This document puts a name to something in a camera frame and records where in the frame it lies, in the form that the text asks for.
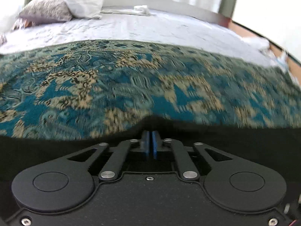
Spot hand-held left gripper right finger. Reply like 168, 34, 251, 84
152, 131, 236, 182

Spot blue and white packet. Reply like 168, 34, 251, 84
275, 51, 289, 72

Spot black pants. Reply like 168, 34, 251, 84
0, 115, 301, 203

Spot white bunched cloth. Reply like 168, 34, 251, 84
133, 5, 151, 16

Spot floral pillow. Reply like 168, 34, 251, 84
17, 0, 73, 25

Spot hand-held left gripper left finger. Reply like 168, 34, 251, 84
67, 131, 151, 182

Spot grey bed headboard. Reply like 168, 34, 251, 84
103, 0, 233, 28

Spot white bedsheet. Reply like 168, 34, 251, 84
0, 8, 283, 67

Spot white crumpled cloth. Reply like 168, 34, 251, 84
242, 36, 271, 53

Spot teal paisley blanket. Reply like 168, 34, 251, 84
0, 40, 301, 140

